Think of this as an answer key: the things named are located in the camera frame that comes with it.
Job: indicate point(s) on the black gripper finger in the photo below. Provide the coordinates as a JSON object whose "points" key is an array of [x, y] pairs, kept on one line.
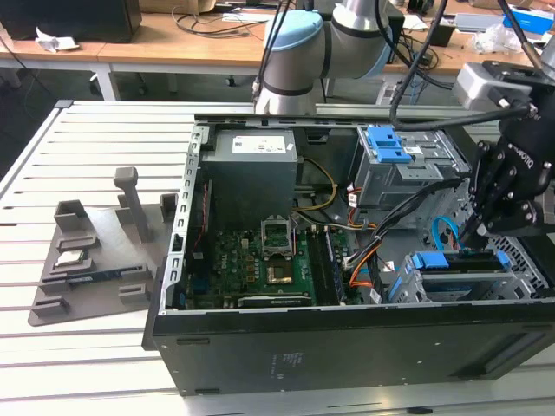
{"points": [[487, 177], [516, 216]]}

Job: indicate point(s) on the hard disk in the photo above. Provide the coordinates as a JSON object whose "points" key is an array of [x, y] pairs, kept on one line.
{"points": [[429, 260]]}

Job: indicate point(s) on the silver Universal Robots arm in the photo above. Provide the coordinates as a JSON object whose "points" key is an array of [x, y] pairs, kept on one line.
{"points": [[295, 60]]}

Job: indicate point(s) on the grey metal disk bay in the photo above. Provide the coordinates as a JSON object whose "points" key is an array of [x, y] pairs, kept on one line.
{"points": [[498, 284]]}

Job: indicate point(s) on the grey metal drive cage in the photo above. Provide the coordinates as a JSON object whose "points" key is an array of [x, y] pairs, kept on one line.
{"points": [[390, 186]]}

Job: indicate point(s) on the blue drive latch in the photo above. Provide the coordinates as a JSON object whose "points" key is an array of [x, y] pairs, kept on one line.
{"points": [[383, 149]]}

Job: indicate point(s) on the clear plastic bag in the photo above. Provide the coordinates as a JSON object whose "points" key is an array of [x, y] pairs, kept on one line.
{"points": [[490, 41]]}

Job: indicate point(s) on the blue and white box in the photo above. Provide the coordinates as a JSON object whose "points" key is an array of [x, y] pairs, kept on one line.
{"points": [[533, 21]]}

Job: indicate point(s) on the white power strip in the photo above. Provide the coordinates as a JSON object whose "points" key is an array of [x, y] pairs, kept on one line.
{"points": [[387, 96]]}

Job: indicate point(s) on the grey flat tray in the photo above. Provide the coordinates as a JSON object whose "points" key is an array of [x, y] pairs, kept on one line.
{"points": [[477, 22]]}

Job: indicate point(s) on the black pen holder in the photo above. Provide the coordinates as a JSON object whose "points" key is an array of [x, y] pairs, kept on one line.
{"points": [[447, 37]]}

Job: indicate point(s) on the installed RAM stick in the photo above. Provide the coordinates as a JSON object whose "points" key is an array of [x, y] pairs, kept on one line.
{"points": [[336, 273]]}

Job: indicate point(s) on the black PC case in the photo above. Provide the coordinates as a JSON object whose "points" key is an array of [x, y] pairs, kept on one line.
{"points": [[347, 355]]}

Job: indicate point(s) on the grey power supply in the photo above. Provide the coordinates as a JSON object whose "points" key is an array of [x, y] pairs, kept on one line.
{"points": [[251, 182]]}

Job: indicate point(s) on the green motherboard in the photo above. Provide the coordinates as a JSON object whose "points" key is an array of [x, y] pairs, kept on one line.
{"points": [[243, 260]]}

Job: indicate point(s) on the long wooden desk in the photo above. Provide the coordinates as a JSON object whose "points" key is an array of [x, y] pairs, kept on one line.
{"points": [[173, 47]]}

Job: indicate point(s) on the grey parts rack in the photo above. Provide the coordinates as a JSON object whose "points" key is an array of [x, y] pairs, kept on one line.
{"points": [[108, 260]]}

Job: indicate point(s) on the blue RAM stick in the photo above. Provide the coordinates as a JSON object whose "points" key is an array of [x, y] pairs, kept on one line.
{"points": [[104, 275]]}

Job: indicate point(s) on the silver CPU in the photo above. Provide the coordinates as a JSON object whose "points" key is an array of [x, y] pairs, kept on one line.
{"points": [[69, 259]]}

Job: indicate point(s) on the large black box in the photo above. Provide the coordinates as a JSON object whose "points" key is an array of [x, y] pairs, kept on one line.
{"points": [[65, 19]]}

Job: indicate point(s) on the crumpled white paper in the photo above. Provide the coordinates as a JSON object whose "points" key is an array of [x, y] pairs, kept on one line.
{"points": [[52, 42]]}

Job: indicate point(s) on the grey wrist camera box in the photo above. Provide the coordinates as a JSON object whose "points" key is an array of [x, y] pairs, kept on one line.
{"points": [[474, 86]]}

